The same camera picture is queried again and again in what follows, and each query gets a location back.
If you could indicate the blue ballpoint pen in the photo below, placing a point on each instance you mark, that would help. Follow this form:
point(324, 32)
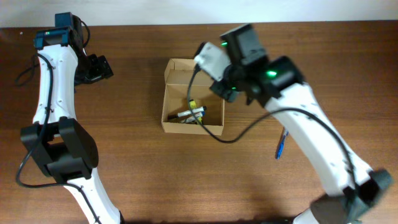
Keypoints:
point(280, 146)

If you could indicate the black whiteboard marker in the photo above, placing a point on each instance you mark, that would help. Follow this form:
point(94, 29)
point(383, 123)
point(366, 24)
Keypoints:
point(186, 113)

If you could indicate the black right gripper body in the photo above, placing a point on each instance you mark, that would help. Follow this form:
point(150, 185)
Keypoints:
point(233, 82)

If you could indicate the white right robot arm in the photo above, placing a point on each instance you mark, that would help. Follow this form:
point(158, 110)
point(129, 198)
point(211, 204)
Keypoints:
point(241, 64)

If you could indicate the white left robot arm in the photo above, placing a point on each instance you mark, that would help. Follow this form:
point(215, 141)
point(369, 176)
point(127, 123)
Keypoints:
point(60, 152)

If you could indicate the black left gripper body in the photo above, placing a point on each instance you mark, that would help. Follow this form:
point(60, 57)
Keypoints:
point(92, 69)

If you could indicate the yellow highlighter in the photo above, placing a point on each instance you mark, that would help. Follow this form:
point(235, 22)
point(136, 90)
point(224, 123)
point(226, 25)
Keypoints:
point(193, 104)

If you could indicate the brown cardboard box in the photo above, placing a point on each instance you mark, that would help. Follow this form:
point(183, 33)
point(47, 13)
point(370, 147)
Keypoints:
point(177, 75)

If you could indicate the blue whiteboard marker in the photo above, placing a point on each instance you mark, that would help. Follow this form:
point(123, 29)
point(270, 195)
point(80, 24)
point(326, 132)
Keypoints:
point(196, 118)

